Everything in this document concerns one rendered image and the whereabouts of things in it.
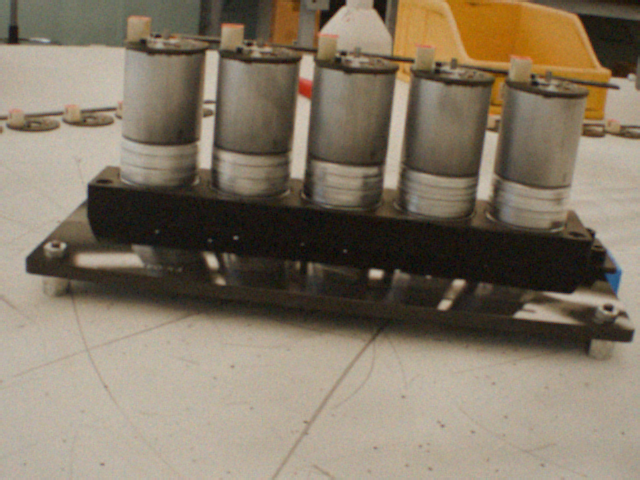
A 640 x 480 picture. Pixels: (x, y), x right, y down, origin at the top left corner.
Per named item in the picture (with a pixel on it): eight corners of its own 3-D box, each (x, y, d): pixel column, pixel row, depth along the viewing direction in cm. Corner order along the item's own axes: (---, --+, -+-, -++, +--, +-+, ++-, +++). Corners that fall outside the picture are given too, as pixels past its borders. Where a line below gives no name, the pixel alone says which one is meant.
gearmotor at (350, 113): (378, 242, 27) (399, 68, 25) (295, 233, 27) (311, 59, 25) (379, 216, 29) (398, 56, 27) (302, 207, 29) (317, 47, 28)
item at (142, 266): (577, 268, 30) (583, 236, 29) (628, 368, 23) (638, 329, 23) (100, 214, 30) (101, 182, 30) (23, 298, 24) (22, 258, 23)
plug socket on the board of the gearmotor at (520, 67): (537, 85, 26) (541, 62, 26) (508, 81, 26) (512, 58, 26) (533, 80, 27) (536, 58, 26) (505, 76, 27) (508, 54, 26)
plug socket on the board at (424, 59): (441, 73, 26) (444, 50, 26) (411, 69, 26) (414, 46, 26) (440, 68, 27) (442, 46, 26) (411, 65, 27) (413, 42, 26)
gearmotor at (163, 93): (189, 221, 27) (199, 48, 25) (109, 212, 27) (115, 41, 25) (204, 197, 29) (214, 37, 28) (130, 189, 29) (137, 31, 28)
